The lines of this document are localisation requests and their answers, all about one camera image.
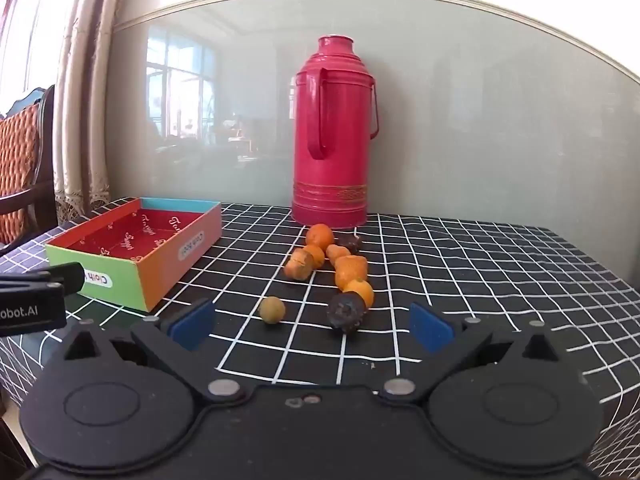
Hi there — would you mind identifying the beige patterned curtain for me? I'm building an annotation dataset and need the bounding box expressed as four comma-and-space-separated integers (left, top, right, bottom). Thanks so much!
50, 0, 131, 221

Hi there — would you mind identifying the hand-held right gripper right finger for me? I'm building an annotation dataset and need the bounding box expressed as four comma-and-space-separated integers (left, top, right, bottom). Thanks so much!
378, 302, 568, 406

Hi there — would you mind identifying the large dark mangosteen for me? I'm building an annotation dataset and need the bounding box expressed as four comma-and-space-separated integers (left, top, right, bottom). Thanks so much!
327, 292, 368, 335

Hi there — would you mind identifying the colourful cardboard box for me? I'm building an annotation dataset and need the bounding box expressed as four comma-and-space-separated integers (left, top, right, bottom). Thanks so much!
45, 197, 223, 313

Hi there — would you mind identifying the brown-patched orange citrus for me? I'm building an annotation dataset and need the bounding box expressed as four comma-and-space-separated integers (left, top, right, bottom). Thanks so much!
284, 249, 315, 282

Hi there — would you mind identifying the black white checked tablecloth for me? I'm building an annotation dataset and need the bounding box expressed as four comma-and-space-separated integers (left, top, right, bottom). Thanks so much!
0, 197, 640, 466

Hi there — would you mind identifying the tan round longan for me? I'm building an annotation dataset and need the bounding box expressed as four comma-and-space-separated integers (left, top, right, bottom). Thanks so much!
259, 296, 287, 325

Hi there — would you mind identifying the sheer window curtain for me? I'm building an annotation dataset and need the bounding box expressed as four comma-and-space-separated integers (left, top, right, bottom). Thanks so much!
0, 0, 66, 111

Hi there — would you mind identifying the red metal thermos flask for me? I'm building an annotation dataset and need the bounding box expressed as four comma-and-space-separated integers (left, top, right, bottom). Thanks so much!
291, 35, 381, 228

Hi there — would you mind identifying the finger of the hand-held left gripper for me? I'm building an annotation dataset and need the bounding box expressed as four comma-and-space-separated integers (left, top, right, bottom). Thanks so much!
0, 261, 86, 295

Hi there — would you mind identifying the wooden sofa with orange cushions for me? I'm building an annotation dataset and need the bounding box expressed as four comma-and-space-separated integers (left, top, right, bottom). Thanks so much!
0, 85, 58, 251

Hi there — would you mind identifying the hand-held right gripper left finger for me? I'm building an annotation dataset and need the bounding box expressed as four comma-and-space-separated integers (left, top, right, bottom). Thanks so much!
60, 298, 248, 403

